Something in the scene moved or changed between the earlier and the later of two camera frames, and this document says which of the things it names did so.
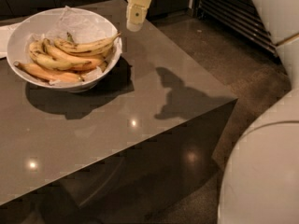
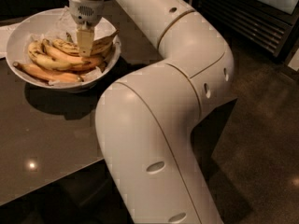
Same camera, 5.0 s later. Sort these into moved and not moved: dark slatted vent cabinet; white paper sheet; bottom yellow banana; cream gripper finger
Moved: cream gripper finger
Not moved: bottom yellow banana; dark slatted vent cabinet; white paper sheet
